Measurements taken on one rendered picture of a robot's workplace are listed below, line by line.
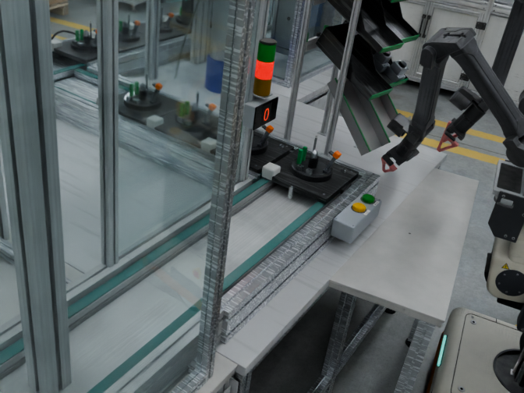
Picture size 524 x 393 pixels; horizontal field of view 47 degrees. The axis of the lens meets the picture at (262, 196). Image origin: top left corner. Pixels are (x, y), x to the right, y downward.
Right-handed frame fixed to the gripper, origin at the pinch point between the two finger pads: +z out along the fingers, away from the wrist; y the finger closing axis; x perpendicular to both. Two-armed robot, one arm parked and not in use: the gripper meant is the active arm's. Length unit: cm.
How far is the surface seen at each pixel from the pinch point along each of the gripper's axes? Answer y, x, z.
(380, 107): -9.6, -19.4, -5.1
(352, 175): 26.6, -2.4, -13.3
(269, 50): 48, -36, -52
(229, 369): 106, 25, -39
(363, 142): 14.3, -9.5, -13.9
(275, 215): 60, -5, -16
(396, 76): -9.9, -21.2, -21.7
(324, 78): -51, -68, 57
